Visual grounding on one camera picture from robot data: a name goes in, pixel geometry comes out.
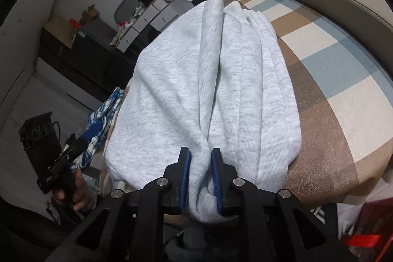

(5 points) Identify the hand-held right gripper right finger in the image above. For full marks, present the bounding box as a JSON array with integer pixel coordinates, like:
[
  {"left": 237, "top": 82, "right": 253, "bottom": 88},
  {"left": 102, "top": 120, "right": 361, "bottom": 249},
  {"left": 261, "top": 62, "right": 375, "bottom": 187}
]
[{"left": 211, "top": 149, "right": 360, "bottom": 262}]

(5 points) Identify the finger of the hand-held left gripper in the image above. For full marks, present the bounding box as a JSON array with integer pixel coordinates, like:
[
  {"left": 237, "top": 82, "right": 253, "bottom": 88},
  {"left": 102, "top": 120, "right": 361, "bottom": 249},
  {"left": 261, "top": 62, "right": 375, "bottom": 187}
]
[{"left": 80, "top": 121, "right": 104, "bottom": 146}]

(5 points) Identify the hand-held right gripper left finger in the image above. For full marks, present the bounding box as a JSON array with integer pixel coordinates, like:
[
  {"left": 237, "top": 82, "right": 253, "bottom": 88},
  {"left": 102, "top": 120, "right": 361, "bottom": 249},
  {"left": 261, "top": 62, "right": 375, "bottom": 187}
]
[{"left": 46, "top": 147, "right": 192, "bottom": 262}]

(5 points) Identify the light grey hoodie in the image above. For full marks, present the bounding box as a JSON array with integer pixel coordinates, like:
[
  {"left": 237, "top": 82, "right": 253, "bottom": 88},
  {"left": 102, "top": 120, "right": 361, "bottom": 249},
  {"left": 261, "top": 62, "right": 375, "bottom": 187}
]
[{"left": 104, "top": 0, "right": 301, "bottom": 223}]

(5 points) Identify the person's left hand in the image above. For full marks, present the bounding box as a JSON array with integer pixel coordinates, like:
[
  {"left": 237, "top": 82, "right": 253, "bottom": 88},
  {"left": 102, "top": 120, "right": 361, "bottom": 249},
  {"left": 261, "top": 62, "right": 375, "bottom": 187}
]
[{"left": 51, "top": 170, "right": 96, "bottom": 213}]

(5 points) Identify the blue plaid cloth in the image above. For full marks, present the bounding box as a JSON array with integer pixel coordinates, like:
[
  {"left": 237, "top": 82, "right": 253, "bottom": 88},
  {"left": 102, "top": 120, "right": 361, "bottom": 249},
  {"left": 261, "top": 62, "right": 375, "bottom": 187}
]
[{"left": 74, "top": 86, "right": 125, "bottom": 170}]

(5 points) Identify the black speaker box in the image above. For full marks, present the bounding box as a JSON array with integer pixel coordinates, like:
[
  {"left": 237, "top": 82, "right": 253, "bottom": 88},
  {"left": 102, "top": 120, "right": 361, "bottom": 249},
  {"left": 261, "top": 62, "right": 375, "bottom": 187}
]
[{"left": 18, "top": 111, "right": 62, "bottom": 158}]

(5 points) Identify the black wardrobe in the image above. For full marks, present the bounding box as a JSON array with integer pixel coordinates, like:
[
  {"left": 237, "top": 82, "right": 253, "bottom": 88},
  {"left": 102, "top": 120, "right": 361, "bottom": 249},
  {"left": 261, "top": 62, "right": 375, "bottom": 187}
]
[{"left": 38, "top": 16, "right": 160, "bottom": 100}]

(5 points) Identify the flat cardboard box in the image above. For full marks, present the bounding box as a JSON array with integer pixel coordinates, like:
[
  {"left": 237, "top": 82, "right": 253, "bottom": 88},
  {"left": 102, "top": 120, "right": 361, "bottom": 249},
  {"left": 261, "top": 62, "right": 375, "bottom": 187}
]
[{"left": 43, "top": 16, "right": 77, "bottom": 49}]

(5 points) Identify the open cardboard box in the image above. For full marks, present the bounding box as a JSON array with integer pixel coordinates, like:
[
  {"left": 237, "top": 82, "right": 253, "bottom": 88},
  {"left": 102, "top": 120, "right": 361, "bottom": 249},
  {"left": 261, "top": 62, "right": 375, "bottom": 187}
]
[{"left": 79, "top": 4, "right": 100, "bottom": 25}]

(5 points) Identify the white desk with drawers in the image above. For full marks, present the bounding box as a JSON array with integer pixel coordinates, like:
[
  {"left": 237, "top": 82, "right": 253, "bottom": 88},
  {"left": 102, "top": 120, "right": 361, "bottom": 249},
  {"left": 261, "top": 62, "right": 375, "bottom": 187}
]
[{"left": 116, "top": 0, "right": 180, "bottom": 53}]

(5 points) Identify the grey oval mirror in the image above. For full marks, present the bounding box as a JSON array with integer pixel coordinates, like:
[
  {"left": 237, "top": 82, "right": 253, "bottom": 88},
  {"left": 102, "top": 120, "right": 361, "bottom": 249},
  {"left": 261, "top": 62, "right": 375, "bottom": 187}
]
[{"left": 113, "top": 0, "right": 145, "bottom": 26}]

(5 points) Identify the checked bedsheet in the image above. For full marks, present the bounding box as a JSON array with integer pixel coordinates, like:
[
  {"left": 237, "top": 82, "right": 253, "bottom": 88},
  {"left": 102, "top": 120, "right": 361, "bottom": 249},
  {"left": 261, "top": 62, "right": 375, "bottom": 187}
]
[{"left": 230, "top": 0, "right": 393, "bottom": 207}]

